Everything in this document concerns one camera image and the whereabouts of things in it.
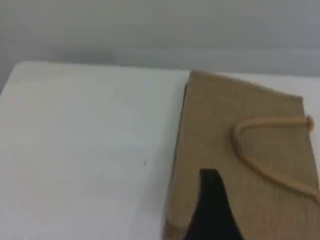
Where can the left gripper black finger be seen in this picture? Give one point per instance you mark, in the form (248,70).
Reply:
(212,212)

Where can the brown burlap tote bag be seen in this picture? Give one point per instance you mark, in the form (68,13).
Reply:
(250,140)

